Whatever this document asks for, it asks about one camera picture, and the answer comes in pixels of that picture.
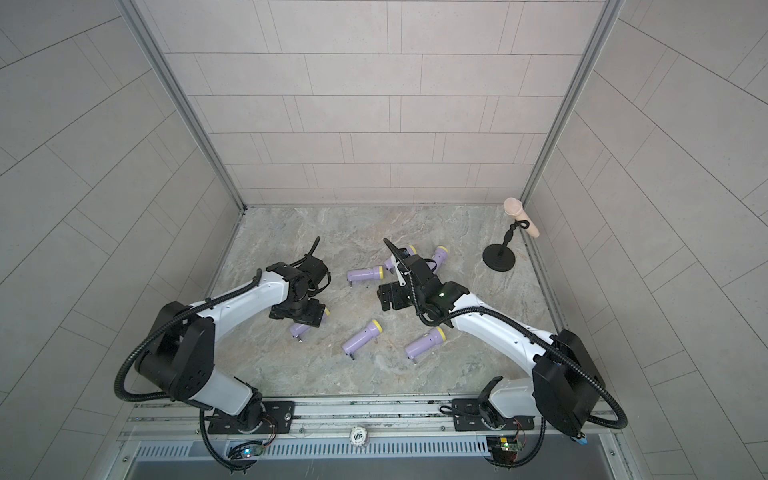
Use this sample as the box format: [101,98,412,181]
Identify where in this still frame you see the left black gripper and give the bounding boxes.
[277,295,331,326]

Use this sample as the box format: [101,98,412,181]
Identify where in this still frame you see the purple flashlight horizontal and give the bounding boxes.
[346,265,385,285]

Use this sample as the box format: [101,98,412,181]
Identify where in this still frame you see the purple flashlight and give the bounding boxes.
[384,245,416,272]
[427,246,449,273]
[289,307,329,343]
[342,319,383,358]
[404,327,446,360]

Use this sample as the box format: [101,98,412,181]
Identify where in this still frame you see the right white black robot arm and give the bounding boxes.
[383,238,629,438]

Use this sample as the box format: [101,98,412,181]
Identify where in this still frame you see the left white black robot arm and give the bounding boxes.
[113,252,331,433]

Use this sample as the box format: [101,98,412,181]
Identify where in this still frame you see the beige microphone on stand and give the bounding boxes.
[503,197,540,238]

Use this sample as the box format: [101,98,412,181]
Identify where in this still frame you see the right circuit board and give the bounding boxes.
[486,436,524,467]

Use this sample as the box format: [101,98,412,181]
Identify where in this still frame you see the left green circuit board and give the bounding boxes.
[227,440,269,462]

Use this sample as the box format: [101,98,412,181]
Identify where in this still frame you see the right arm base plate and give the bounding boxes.
[441,398,535,432]

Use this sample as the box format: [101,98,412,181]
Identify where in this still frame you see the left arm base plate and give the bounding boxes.
[205,401,296,435]

